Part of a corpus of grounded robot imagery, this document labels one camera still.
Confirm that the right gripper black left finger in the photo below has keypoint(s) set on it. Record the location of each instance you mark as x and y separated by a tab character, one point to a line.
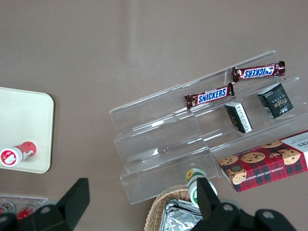
69	204

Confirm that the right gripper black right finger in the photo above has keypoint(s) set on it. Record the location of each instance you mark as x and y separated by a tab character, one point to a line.
209	209

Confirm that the oval wicker basket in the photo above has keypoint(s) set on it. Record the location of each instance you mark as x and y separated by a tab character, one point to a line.
156	204

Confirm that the beige plastic tray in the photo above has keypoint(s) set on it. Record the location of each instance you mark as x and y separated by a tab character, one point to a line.
24	115

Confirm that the clear acrylic bottle rack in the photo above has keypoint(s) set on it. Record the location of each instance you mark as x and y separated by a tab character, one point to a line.
41	200

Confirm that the stack of foil trays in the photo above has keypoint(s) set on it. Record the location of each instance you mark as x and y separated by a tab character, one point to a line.
178	216

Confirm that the white jar with green lid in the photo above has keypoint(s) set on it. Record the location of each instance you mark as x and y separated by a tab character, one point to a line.
192	175

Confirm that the red cola bottle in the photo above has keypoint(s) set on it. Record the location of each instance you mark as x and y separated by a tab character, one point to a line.
6	207
27	209

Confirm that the red tartan cookie box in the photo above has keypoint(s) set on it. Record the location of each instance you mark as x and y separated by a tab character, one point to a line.
264	166

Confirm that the red yogurt cup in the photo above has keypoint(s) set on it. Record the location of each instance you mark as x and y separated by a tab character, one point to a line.
24	150

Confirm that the clear acrylic stepped stand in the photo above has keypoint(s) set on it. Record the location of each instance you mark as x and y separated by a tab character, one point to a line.
156	134

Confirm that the black box with white label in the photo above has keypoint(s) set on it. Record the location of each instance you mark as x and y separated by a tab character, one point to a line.
238	118

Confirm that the Snickers bar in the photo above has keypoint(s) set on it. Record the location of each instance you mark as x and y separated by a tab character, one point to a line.
209	96
258	72

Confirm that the black box with gold print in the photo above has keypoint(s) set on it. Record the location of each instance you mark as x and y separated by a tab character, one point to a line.
275	101

